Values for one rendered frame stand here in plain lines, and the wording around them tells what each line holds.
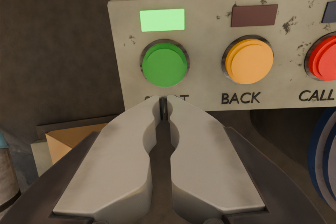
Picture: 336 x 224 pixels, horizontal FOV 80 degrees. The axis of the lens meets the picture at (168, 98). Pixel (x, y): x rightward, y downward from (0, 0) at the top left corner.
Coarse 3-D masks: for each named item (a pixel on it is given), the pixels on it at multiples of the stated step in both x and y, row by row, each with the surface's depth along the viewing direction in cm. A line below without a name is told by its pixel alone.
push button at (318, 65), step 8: (328, 40) 17; (320, 48) 17; (328, 48) 17; (312, 56) 18; (320, 56) 17; (328, 56) 17; (312, 64) 18; (320, 64) 17; (328, 64) 17; (312, 72) 18; (320, 72) 18; (328, 72) 18; (328, 80) 18
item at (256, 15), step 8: (232, 8) 16; (240, 8) 16; (248, 8) 16; (256, 8) 16; (264, 8) 16; (272, 8) 16; (232, 16) 16; (240, 16) 16; (248, 16) 16; (256, 16) 16; (264, 16) 16; (272, 16) 16; (232, 24) 17; (240, 24) 17; (248, 24) 17; (256, 24) 17; (264, 24) 17; (272, 24) 17
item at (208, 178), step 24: (168, 96) 12; (168, 120) 12; (192, 120) 10; (216, 120) 10; (192, 144) 8; (216, 144) 8; (192, 168) 7; (216, 168) 7; (240, 168) 7; (192, 192) 6; (216, 192) 6; (240, 192) 6; (192, 216) 7; (216, 216) 6
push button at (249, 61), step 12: (240, 48) 17; (252, 48) 17; (264, 48) 17; (228, 60) 18; (240, 60) 17; (252, 60) 17; (264, 60) 17; (228, 72) 18; (240, 72) 18; (252, 72) 18; (264, 72) 18
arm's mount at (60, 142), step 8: (72, 128) 69; (80, 128) 67; (88, 128) 65; (96, 128) 64; (48, 136) 65; (56, 136) 61; (64, 136) 60; (72, 136) 59; (80, 136) 57; (48, 144) 67; (56, 144) 59; (64, 144) 52; (72, 144) 51; (56, 152) 61; (64, 152) 54; (56, 160) 64
